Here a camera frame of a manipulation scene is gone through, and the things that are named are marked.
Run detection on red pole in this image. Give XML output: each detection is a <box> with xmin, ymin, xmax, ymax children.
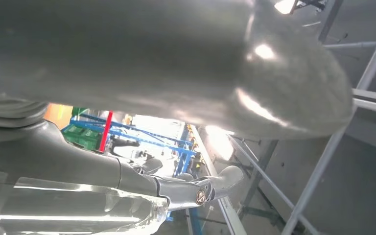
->
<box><xmin>98</xmin><ymin>110</ymin><xmax>115</xmax><ymax>153</ymax></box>

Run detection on green plastic bin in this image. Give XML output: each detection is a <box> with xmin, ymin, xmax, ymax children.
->
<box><xmin>62</xmin><ymin>124</ymin><xmax>100</xmax><ymax>152</ymax></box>

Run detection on orange panel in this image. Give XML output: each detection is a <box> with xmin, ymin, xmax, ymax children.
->
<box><xmin>44</xmin><ymin>103</ymin><xmax>74</xmax><ymax>131</ymax></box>

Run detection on blue rack with green bins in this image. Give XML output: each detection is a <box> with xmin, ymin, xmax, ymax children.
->
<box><xmin>61</xmin><ymin>112</ymin><xmax>198</xmax><ymax>177</ymax></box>

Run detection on ceiling lamp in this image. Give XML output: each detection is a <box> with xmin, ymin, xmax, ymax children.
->
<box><xmin>206</xmin><ymin>125</ymin><xmax>235</xmax><ymax>162</ymax></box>
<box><xmin>273</xmin><ymin>0</ymin><xmax>298</xmax><ymax>16</ymax></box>

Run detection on white beam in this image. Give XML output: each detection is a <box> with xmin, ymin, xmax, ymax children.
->
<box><xmin>189</xmin><ymin>124</ymin><xmax>248</xmax><ymax>235</ymax></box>

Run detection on grey metal frame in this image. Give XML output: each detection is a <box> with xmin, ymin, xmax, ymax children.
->
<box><xmin>280</xmin><ymin>0</ymin><xmax>376</xmax><ymax>235</ymax></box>

